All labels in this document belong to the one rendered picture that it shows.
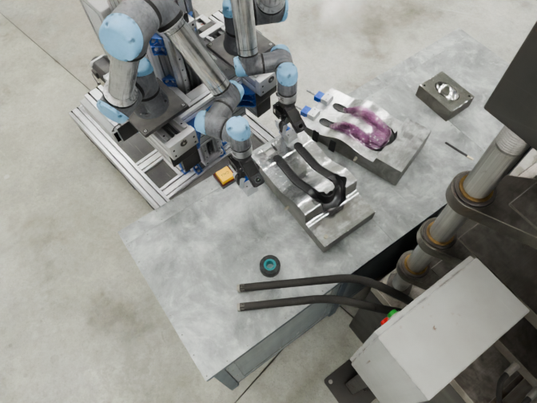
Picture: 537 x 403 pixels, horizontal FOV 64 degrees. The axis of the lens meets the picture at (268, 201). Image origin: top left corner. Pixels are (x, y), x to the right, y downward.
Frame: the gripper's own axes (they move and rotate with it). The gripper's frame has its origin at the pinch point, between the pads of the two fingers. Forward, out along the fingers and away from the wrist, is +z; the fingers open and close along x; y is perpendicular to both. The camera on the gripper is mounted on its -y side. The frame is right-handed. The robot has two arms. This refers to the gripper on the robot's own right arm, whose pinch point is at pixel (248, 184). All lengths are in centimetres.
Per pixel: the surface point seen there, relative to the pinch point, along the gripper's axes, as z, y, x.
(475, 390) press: 16, -105, -21
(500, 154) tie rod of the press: -75, -63, -22
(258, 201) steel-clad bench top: 15.0, -1.3, -2.7
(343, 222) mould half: 8.9, -31.8, -22.5
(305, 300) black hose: 7.9, -47.8, 8.5
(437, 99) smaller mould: 8, -10, -96
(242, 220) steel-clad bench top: 15.0, -4.8, 7.8
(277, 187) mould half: 6.7, -4.7, -10.4
